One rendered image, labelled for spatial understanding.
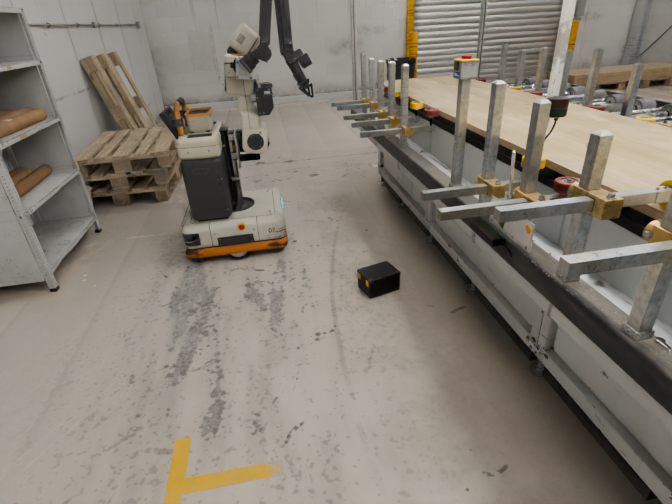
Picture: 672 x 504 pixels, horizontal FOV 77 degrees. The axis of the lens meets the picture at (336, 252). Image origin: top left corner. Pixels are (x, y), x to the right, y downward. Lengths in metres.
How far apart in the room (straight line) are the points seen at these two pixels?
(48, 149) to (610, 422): 3.64
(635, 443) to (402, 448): 0.74
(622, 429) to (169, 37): 8.51
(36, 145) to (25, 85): 0.40
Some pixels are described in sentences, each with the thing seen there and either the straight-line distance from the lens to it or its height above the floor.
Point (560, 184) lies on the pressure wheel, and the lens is 1.47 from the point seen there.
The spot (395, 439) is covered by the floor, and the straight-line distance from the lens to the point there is 1.74.
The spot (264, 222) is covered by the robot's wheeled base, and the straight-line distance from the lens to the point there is 2.80.
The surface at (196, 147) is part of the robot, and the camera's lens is 2.70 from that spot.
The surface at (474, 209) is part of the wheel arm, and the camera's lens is 1.34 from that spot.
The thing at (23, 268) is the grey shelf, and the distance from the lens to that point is 3.13.
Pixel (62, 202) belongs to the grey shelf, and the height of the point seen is 0.27.
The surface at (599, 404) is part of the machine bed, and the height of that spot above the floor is 0.17.
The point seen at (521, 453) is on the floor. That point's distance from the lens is 1.78.
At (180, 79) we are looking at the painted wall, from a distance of 8.98.
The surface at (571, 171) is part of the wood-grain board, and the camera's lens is 1.62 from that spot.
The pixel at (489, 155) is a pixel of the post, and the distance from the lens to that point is 1.65.
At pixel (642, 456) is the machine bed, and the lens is 1.70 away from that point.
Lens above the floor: 1.38
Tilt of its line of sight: 29 degrees down
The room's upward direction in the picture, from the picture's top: 4 degrees counter-clockwise
